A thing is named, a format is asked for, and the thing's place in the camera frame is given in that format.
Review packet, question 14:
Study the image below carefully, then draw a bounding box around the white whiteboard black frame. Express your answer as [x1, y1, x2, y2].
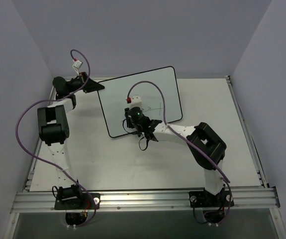
[98, 66, 183, 138]

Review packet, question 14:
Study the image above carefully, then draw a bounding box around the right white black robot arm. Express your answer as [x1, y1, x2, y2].
[124, 107, 227, 206]

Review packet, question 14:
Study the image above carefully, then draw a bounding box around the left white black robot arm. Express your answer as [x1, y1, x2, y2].
[37, 72, 105, 209]

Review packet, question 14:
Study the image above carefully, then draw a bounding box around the aluminium back rail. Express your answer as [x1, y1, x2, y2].
[91, 76, 116, 81]

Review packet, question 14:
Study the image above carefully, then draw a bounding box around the aluminium rail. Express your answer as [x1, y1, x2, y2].
[225, 75, 270, 188]
[23, 139, 42, 192]
[11, 187, 280, 213]
[91, 76, 116, 81]

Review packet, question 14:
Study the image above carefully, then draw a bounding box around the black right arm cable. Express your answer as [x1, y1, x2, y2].
[121, 119, 150, 151]

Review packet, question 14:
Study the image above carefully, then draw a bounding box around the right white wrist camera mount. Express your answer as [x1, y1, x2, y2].
[126, 95, 142, 109]

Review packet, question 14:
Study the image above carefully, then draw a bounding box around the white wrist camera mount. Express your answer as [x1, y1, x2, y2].
[126, 95, 142, 109]
[72, 59, 83, 75]

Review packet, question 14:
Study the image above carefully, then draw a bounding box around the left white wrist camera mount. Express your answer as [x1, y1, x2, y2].
[72, 59, 83, 75]

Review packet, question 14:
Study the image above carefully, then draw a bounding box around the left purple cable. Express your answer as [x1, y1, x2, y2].
[15, 49, 97, 227]

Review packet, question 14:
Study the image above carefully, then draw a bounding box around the purple cable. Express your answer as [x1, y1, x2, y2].
[15, 49, 97, 227]
[126, 81, 233, 217]

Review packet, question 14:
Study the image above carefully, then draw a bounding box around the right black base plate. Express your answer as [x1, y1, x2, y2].
[189, 190, 234, 208]

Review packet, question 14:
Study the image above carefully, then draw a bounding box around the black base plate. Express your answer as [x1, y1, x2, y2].
[189, 190, 234, 208]
[54, 192, 100, 210]

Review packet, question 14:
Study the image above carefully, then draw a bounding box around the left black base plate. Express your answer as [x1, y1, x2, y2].
[54, 192, 100, 210]

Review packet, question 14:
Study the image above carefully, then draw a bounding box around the aluminium left side rail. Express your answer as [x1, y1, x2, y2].
[23, 139, 42, 192]

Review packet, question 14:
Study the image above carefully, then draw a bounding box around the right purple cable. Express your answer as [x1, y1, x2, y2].
[126, 81, 233, 217]

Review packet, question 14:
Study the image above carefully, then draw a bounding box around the aluminium front rail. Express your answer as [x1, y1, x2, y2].
[11, 187, 280, 213]

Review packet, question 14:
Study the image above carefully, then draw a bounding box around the aluminium right side rail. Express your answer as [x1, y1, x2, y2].
[225, 75, 270, 188]

